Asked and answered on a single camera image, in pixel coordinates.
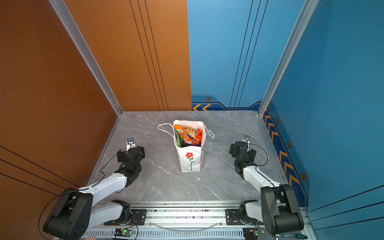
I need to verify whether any large green chips bag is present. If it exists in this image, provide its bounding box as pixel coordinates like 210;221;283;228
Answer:
175;130;182;148

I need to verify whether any white paper bag with flowers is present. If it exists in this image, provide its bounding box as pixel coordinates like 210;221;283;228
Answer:
158;120;215;173

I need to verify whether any orange snack packet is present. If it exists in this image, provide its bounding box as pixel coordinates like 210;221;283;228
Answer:
185;126;199;144

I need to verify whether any colourful candy bag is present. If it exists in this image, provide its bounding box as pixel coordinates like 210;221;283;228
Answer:
174;125;193;144

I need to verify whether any red snack packet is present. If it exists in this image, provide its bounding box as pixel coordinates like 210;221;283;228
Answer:
196;129;203;145

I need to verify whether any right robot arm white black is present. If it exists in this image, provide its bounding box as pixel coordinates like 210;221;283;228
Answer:
229;141;305;237

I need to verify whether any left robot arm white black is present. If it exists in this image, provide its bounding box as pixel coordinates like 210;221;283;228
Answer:
38;146;145;240

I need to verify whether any green circuit board left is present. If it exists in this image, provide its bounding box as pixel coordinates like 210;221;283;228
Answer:
114;228;134;238

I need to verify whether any circuit board right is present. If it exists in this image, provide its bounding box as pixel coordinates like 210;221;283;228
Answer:
243;228;265;240

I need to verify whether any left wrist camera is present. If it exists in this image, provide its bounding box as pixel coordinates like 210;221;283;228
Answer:
126;138;136;151

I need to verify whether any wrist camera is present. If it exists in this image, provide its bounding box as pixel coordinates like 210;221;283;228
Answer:
242;135;250;151
126;138;136;151

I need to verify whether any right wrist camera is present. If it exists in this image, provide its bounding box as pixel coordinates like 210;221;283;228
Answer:
242;135;250;151

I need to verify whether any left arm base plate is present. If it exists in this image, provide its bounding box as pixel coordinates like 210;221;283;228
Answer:
104;209;147;226

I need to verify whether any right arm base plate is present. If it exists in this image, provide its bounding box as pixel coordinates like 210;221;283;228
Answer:
225;209;244;226

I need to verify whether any aluminium rail frame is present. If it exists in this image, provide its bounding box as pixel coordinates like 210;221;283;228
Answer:
53;200;319;240

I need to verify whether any green handled screwdriver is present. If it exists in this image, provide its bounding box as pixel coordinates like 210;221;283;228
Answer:
276;234;308;240

